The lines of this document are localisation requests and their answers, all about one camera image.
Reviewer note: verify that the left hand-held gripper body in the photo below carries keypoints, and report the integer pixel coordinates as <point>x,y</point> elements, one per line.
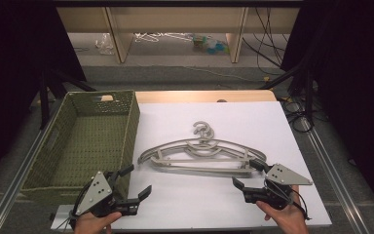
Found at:
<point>97,191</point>

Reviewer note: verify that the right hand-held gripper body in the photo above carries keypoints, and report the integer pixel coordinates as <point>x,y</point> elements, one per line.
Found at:
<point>282,182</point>

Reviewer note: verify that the grey plastic hanger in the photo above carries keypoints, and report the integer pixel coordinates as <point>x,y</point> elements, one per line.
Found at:
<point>175,144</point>
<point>201,169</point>

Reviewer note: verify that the green woven basket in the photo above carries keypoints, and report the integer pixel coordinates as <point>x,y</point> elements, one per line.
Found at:
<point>87,143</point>

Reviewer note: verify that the person's left hand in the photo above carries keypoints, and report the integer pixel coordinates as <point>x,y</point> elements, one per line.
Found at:
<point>92,224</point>

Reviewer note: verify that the person's right hand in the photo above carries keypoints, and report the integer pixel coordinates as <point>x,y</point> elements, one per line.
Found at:
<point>289,221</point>

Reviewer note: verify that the black metal stand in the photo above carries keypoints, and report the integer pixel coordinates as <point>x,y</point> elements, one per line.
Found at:
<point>44,100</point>
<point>307,94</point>

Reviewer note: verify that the black curtain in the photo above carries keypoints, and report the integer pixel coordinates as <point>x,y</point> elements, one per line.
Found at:
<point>13,81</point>
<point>354,97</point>

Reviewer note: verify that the clear plastic bag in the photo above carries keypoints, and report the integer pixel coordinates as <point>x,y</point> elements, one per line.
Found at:
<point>104,44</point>

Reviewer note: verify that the colourful toy pile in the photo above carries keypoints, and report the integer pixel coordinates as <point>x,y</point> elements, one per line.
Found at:
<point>209,44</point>

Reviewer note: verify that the beige wooden desk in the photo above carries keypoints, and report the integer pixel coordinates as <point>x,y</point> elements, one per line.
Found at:
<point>175,19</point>

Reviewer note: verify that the aluminium rail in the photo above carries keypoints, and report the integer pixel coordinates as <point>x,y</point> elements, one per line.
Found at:
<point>332,172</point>
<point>13,187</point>

